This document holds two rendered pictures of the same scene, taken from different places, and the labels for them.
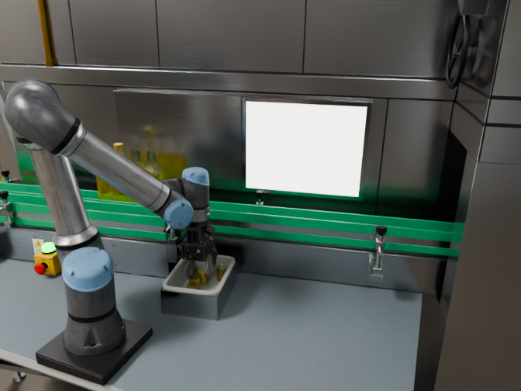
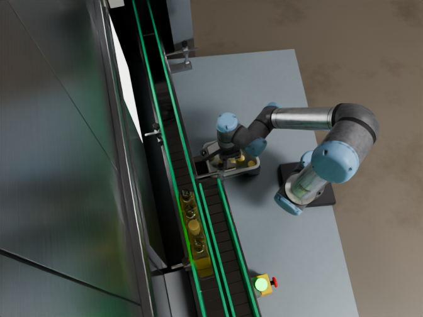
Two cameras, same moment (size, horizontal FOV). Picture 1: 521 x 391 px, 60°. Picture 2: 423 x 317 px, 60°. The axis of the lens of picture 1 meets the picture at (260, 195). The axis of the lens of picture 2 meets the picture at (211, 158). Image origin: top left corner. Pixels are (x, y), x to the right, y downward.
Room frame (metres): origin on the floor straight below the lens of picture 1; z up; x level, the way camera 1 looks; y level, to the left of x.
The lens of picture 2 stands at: (1.56, 0.81, 2.26)
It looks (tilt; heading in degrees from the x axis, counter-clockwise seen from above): 64 degrees down; 248
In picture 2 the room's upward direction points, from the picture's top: 4 degrees counter-clockwise
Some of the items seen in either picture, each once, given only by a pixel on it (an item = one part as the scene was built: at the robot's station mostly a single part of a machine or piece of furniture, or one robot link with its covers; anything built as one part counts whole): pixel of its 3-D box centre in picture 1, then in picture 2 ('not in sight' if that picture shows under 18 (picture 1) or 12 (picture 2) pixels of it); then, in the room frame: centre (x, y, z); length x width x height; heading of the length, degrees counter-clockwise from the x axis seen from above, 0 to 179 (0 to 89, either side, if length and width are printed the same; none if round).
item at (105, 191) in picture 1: (108, 190); (200, 255); (1.52, 0.54, 0.99); 0.06 x 0.06 x 0.21; 78
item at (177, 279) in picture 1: (201, 282); (230, 159); (1.22, 0.18, 0.80); 0.22 x 0.17 x 0.09; 169
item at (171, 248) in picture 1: (178, 247); (211, 184); (1.36, 0.27, 0.85); 0.09 x 0.04 x 0.07; 169
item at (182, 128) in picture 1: (236, 144); (132, 133); (1.57, 0.09, 1.15); 0.90 x 0.03 x 0.34; 79
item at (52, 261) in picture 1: (50, 261); (260, 285); (1.36, 0.71, 0.79); 0.07 x 0.07 x 0.07; 79
